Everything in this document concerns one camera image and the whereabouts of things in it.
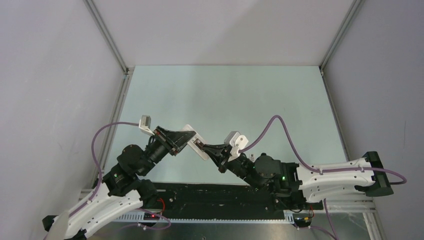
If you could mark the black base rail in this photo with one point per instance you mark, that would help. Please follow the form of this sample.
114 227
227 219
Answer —
184 201

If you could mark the grey slotted cable duct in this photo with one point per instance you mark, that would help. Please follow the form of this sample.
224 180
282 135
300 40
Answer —
141 217

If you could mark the left electronics board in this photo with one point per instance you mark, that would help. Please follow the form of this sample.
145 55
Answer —
151 216

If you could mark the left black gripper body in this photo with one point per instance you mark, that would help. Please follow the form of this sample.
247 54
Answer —
160 147

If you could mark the right electronics board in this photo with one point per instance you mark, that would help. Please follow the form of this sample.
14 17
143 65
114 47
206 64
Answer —
302 222

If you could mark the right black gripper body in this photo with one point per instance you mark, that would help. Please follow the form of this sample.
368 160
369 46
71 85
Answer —
241 166

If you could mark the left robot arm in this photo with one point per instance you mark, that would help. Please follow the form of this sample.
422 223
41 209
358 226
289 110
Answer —
120 190

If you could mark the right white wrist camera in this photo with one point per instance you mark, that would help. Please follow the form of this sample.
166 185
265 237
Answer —
238 142

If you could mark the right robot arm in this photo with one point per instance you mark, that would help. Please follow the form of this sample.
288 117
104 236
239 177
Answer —
293 180

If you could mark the right aluminium frame post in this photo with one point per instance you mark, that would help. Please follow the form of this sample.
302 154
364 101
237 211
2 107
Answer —
346 23

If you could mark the aluminium frame post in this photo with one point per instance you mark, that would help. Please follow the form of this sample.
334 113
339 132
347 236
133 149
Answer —
346 23
107 36

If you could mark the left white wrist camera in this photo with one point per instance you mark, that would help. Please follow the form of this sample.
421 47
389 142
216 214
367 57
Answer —
145 124

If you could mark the left aluminium frame post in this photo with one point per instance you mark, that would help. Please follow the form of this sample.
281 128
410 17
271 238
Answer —
107 36

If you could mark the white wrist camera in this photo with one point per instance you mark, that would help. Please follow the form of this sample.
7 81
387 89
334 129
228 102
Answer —
238 142
145 124

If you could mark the electronics board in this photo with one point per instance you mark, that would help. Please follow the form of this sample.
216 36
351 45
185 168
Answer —
302 222
151 216

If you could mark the white remote control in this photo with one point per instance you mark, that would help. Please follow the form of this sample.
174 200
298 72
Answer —
198 151

